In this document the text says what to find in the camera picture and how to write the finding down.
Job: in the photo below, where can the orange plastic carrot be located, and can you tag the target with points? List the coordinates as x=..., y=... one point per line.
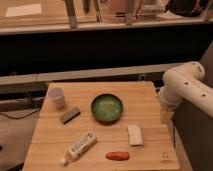
x=117, y=156

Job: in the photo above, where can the white paper cup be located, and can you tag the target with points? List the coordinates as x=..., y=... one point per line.
x=57, y=97

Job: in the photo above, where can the white paper sheet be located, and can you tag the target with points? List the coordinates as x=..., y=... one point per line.
x=24, y=10

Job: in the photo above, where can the green bowl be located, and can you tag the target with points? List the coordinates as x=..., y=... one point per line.
x=107, y=108

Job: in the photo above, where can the grey whiteboard eraser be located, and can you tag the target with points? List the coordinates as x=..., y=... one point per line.
x=69, y=115

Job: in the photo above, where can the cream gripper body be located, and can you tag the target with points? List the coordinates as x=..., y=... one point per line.
x=168, y=105

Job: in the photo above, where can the white tube bottle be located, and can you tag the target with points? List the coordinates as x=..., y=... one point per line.
x=77, y=149

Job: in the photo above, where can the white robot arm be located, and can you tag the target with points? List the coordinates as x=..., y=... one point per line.
x=184, y=82

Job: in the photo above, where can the white sponge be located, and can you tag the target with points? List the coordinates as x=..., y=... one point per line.
x=135, y=135

